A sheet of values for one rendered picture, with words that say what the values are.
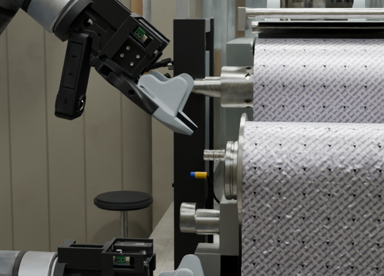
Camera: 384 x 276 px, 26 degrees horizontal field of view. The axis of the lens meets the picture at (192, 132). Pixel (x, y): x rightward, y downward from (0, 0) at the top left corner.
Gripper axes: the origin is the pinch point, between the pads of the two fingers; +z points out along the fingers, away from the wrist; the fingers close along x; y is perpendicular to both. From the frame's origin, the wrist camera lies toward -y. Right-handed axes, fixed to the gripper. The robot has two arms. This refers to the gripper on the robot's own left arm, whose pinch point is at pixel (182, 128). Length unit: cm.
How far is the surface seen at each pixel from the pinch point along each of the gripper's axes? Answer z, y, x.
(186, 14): -18, 3, 97
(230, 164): 7.4, 1.1, -2.9
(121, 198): -4, -104, 291
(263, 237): 16.0, -2.5, -5.8
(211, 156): 5.0, -0.2, -0.7
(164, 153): -3, -75, 303
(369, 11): 9.6, 27.3, 24.4
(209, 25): -8.5, 9.0, 39.9
